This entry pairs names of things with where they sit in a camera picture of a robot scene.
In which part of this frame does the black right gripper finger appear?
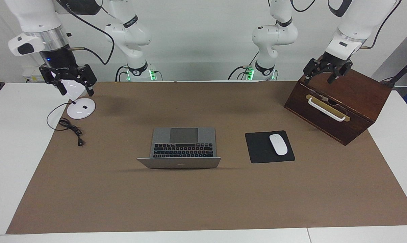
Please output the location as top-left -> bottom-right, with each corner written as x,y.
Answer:
84,79 -> 95,97
53,80 -> 69,96

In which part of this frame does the silver grey laptop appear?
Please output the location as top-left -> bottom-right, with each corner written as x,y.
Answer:
137,127 -> 221,169

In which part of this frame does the white desk lamp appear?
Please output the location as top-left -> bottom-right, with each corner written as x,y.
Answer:
59,78 -> 96,120

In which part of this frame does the dark brown wooden box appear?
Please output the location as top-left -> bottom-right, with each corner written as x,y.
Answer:
284,55 -> 392,146

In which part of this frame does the black stand pole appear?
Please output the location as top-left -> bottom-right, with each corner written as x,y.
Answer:
381,53 -> 407,89

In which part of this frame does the white computer mouse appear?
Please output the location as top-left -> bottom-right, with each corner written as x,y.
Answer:
269,134 -> 288,156

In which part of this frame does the black mouse pad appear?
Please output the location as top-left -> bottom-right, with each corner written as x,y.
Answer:
245,130 -> 296,164

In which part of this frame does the brown table mat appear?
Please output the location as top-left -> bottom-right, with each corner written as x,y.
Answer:
6,81 -> 407,234

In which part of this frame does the black arm base cable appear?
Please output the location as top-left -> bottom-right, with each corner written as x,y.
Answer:
228,51 -> 260,81
115,66 -> 128,82

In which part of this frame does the white wall power strip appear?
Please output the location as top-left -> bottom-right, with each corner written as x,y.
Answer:
23,66 -> 46,83

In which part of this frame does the white box handle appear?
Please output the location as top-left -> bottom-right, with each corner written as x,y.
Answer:
307,97 -> 346,122

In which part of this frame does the black lamp power cable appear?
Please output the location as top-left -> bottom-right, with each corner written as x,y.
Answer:
47,102 -> 85,147

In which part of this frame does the brass handle plate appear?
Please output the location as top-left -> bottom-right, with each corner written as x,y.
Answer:
306,94 -> 351,122

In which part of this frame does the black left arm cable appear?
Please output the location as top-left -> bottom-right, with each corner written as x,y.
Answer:
360,0 -> 402,49

